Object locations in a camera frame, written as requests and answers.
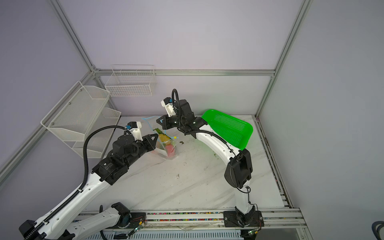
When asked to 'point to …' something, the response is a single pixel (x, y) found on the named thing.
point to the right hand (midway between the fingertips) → (155, 120)
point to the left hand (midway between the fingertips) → (158, 135)
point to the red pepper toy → (170, 150)
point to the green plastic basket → (232, 130)
